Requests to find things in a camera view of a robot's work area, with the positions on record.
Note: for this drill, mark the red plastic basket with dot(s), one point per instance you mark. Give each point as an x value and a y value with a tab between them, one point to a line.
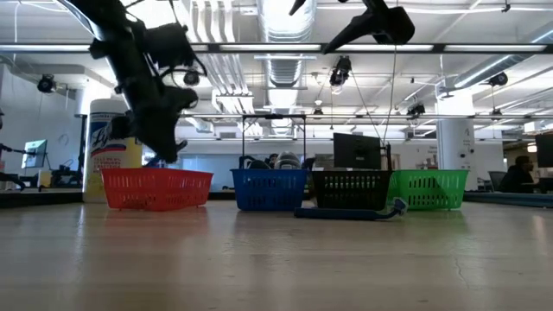
155	190

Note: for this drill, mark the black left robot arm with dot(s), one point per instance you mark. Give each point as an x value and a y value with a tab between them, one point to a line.
112	26

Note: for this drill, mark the black ceiling spotlight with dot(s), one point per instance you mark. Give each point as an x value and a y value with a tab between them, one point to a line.
499	79
416	110
340	71
46	83

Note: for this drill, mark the yellow wipes canister white lid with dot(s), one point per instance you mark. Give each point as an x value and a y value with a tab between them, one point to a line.
99	147

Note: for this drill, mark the blue plastic basket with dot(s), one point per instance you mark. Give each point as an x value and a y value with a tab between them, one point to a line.
268	190

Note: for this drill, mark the black computer monitor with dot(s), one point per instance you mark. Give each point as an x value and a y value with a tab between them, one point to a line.
356	151
545	151

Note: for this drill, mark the white round column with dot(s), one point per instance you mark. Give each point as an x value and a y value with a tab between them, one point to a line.
455	147

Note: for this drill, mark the black plastic basket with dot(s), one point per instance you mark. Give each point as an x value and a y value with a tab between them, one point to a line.
350	190

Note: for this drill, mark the green plastic basket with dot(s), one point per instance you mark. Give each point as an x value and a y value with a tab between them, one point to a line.
432	188

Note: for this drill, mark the person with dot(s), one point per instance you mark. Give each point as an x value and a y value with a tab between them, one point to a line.
516	177

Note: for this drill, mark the silver ceiling air duct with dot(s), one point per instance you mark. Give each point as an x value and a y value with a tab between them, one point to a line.
285	26
497	65

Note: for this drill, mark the black aluminium rig frame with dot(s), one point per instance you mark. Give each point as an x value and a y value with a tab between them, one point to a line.
438	48

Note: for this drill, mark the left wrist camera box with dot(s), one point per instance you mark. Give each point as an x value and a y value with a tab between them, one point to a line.
170	45

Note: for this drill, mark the black background stand frame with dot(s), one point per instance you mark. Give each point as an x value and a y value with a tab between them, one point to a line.
272	116

